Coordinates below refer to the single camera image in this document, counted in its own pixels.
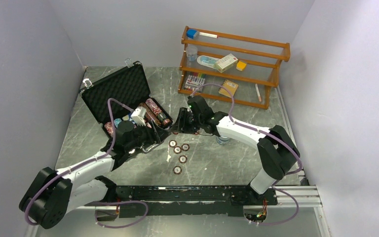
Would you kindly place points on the orange brown chip row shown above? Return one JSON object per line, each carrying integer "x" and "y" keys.
{"x": 150, "y": 115}

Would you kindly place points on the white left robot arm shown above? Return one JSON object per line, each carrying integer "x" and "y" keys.
{"x": 54, "y": 193}

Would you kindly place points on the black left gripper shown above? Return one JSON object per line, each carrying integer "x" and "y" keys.
{"x": 153, "y": 136}

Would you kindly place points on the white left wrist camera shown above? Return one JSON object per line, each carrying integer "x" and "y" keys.
{"x": 138, "y": 116}

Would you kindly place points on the purple red chip row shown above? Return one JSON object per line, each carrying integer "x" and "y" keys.
{"x": 158, "y": 112}

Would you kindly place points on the blue white ceramic jar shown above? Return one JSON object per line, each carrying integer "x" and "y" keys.
{"x": 221, "y": 140}

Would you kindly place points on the white pen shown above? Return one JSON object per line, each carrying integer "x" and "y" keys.
{"x": 258, "y": 93}

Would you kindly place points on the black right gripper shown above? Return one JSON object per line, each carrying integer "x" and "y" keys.
{"x": 181, "y": 125}

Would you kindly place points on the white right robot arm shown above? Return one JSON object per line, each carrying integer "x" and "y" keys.
{"x": 277, "y": 152}

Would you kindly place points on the orange spiral notebook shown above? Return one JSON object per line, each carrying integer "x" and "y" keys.
{"x": 228, "y": 88}

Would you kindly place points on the clear plastic cup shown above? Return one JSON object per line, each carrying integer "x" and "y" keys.
{"x": 191, "y": 53}

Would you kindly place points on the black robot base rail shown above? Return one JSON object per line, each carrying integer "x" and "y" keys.
{"x": 188, "y": 200}

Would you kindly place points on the white cardboard box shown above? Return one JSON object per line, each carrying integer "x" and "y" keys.
{"x": 225, "y": 63}

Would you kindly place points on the coloured marker pack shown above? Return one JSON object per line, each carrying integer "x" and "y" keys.
{"x": 194, "y": 81}

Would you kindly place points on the yellow small block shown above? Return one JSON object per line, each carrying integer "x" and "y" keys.
{"x": 241, "y": 66}

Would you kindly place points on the orange wooden shelf rack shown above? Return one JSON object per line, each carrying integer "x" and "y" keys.
{"x": 263, "y": 58}

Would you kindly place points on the black poker chip case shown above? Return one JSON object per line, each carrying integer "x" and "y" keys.
{"x": 117, "y": 95}

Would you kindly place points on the green red chip row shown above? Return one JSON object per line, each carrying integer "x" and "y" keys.
{"x": 109, "y": 128}

